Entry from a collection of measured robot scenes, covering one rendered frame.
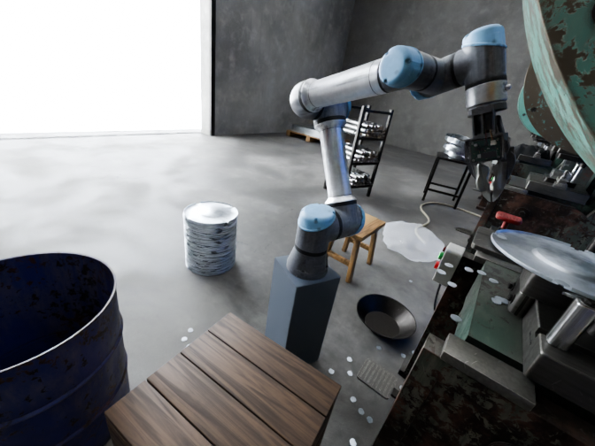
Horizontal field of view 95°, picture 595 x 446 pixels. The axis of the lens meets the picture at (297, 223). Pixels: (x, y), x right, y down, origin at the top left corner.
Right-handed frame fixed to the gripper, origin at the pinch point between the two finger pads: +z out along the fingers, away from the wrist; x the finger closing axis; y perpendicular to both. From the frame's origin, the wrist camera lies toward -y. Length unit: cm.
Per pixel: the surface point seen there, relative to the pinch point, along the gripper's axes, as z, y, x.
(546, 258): 12.8, 5.9, 9.7
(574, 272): 14.5, 7.6, 13.6
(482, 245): 9.4, 9.9, -0.6
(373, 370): 61, 3, -37
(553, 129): -15, -128, 7
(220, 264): 29, 6, -127
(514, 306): 23.9, 7.3, 4.4
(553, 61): -16, 51, 12
